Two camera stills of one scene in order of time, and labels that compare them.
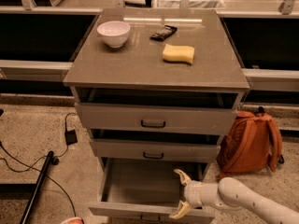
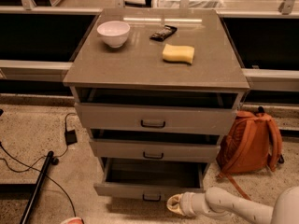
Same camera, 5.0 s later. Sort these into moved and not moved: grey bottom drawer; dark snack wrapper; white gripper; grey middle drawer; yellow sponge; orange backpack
Moved: grey bottom drawer; white gripper
Not moved: dark snack wrapper; orange backpack; grey middle drawer; yellow sponge
